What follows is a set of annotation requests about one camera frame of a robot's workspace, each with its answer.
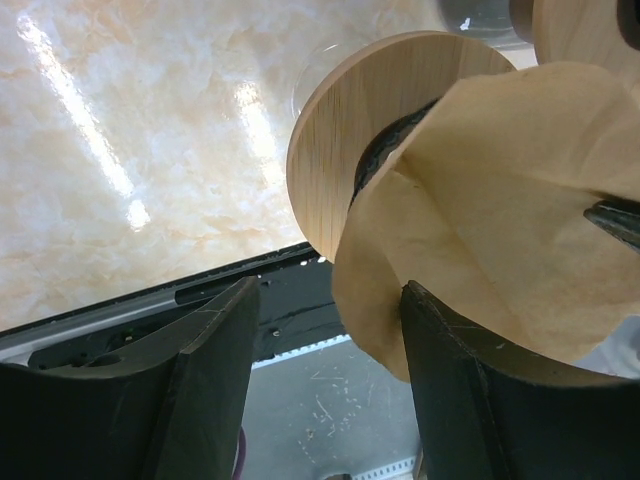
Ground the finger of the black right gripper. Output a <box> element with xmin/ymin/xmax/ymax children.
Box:
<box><xmin>583</xmin><ymin>199</ymin><xmax>640</xmax><ymax>250</ymax></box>

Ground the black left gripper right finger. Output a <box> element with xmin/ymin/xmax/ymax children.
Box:
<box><xmin>400</xmin><ymin>282</ymin><xmax>639</xmax><ymax>479</ymax></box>

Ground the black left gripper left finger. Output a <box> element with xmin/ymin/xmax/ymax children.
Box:
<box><xmin>1</xmin><ymin>279</ymin><xmax>259</xmax><ymax>479</ymax></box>

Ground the blue glass dripper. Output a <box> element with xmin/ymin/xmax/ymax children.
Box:
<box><xmin>349</xmin><ymin>97</ymin><xmax>440</xmax><ymax>205</ymax></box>

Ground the wooden ring stand front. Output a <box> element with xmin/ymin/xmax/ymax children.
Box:
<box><xmin>286</xmin><ymin>31</ymin><xmax>515</xmax><ymax>260</ymax></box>

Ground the wooden dripper ring stand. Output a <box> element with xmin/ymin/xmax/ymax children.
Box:
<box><xmin>509</xmin><ymin>0</ymin><xmax>639</xmax><ymax>88</ymax></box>

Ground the clear glass beaker wooden collar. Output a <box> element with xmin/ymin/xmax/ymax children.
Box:
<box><xmin>290</xmin><ymin>40</ymin><xmax>367</xmax><ymax>119</ymax></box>

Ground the smoked glass carafe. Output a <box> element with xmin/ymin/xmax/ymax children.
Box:
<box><xmin>436</xmin><ymin>0</ymin><xmax>526</xmax><ymax>48</ymax></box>

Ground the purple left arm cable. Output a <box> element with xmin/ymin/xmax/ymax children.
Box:
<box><xmin>232</xmin><ymin>429</ymin><xmax>249</xmax><ymax>480</ymax></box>

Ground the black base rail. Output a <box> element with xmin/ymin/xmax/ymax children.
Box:
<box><xmin>1</xmin><ymin>243</ymin><xmax>345</xmax><ymax>370</ymax></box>

